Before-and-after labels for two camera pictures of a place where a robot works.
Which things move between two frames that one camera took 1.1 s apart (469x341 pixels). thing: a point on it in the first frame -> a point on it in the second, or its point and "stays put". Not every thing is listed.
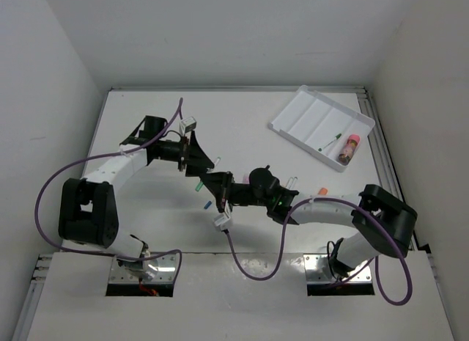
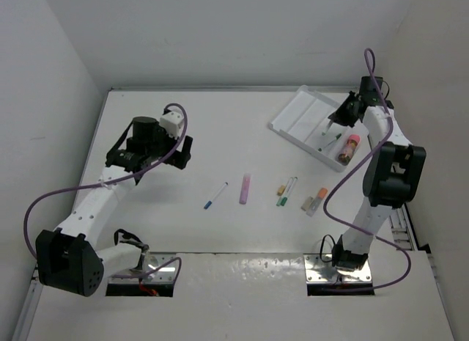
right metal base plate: (318, 270) stays put
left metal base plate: (167, 270) stays put
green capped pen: (201, 183) -> (329, 125)
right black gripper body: (237, 193) -> (344, 114)
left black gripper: (192, 155) -> (178, 158)
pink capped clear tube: (349, 149) stays put
